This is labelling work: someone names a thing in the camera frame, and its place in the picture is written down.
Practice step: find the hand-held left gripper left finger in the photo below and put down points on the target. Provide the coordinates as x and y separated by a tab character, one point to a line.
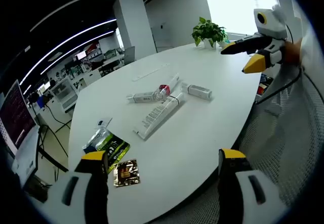
88	191

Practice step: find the computer monitor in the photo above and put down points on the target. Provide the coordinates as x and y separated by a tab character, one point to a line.
15	115

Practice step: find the person's right hand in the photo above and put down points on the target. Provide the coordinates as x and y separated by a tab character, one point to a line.
293	50

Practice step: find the grey chair back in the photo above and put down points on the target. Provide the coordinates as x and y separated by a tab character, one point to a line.
129	55

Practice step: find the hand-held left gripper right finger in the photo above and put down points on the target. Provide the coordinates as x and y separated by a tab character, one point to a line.
233	183

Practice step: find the square white skincare bottle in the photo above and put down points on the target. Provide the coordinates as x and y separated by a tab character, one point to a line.
200	91

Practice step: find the green potted plant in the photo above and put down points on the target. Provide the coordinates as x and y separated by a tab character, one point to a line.
207	29

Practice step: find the red-collared white skincare bottle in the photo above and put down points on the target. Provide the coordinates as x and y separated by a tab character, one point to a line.
172	82

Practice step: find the long white skincare tube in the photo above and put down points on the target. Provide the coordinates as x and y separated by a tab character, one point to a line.
157	115

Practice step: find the red orange box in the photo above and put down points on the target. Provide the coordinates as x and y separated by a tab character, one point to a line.
262	88

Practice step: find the gold foil skincare sachet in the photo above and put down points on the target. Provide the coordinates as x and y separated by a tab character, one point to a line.
126	173

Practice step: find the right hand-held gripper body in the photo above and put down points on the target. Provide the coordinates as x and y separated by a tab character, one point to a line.
274	25

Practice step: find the green skincare pouch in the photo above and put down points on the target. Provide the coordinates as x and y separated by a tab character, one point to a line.
111	145

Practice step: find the bright window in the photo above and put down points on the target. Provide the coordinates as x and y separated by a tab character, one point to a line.
235	6

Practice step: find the white square pillar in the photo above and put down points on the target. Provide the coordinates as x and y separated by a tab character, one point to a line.
134	26

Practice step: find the person's white shirt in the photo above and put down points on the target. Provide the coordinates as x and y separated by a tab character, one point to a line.
311	52

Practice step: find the clear-capped white skincare bottle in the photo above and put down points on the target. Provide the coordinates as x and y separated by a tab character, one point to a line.
143	97

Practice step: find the white glass-front cabinet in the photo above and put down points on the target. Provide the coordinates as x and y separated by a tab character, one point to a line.
64	95

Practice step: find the small teal white object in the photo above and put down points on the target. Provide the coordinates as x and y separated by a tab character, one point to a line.
225	44

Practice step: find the white standing desk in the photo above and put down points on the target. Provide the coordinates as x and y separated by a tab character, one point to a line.
25	163

